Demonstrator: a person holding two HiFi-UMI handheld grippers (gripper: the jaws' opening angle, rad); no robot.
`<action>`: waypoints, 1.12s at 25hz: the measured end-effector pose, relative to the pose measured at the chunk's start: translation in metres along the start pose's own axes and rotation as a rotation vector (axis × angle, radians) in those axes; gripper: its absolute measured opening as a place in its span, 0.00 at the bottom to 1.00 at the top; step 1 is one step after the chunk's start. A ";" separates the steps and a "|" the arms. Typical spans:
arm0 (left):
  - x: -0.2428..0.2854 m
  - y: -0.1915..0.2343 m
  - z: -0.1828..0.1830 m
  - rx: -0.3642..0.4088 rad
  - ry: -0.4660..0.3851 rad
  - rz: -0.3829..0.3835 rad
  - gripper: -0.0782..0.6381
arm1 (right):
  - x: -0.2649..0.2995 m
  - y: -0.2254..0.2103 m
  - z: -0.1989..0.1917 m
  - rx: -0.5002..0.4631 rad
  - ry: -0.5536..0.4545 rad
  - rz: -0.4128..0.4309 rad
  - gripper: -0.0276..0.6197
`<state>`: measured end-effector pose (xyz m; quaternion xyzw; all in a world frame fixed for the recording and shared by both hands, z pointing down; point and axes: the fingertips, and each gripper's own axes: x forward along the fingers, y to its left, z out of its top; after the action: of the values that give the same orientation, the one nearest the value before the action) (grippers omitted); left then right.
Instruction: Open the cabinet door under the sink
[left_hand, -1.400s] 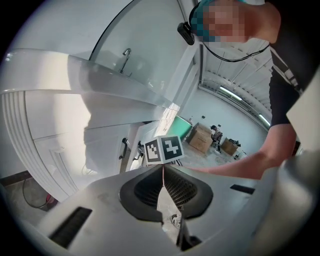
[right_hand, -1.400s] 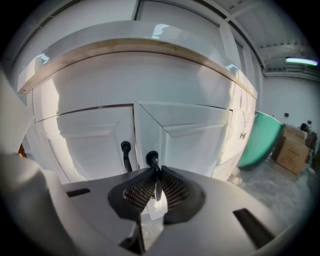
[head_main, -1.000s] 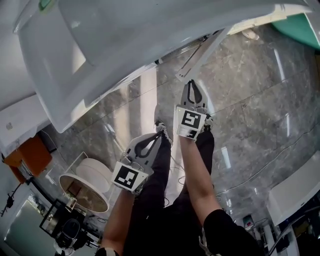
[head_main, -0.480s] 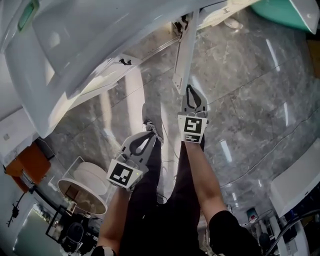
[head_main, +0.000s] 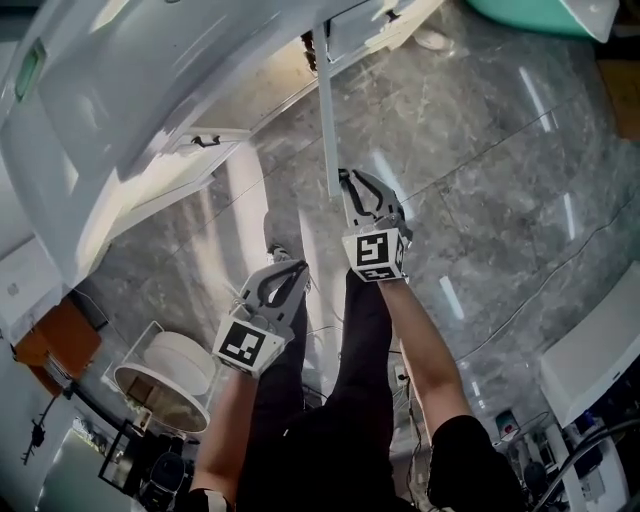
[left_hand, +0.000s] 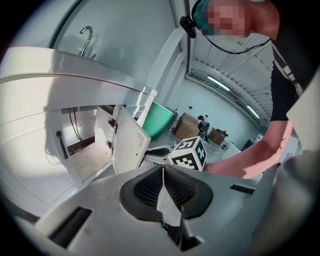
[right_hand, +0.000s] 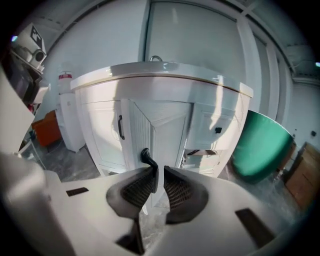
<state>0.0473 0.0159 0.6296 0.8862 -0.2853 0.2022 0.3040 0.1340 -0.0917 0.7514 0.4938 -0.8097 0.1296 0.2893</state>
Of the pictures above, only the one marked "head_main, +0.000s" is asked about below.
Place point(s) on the white cabinet door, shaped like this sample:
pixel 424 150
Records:
pixel 330 125
pixel 200 165

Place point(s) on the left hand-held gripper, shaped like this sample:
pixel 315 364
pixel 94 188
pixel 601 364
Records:
pixel 247 347

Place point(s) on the large orange cushion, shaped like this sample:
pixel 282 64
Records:
pixel 62 340

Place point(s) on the white vanity cabinet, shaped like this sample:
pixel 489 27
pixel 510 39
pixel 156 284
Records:
pixel 260 85

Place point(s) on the person's left shoe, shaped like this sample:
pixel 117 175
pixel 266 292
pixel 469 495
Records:
pixel 278 253

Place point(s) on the small white floor object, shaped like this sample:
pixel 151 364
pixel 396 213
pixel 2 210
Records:
pixel 433 38

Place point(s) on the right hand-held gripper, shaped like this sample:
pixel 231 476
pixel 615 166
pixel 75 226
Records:
pixel 375 250

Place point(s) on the person's left forearm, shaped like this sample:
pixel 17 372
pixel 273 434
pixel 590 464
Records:
pixel 225 430

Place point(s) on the green soap dish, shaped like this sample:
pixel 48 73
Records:
pixel 29 70

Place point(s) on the black metal frame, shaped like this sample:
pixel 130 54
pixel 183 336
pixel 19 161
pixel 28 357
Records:
pixel 120 457

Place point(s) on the white power strip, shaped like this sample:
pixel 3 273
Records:
pixel 400 374

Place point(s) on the white furniture block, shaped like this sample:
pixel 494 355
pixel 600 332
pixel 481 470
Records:
pixel 595 360

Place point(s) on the white rectangular box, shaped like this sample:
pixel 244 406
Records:
pixel 27 295

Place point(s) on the person's right forearm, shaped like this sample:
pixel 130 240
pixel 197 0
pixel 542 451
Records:
pixel 425 350

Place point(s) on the person's black clothed body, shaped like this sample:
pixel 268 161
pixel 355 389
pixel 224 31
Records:
pixel 350 450

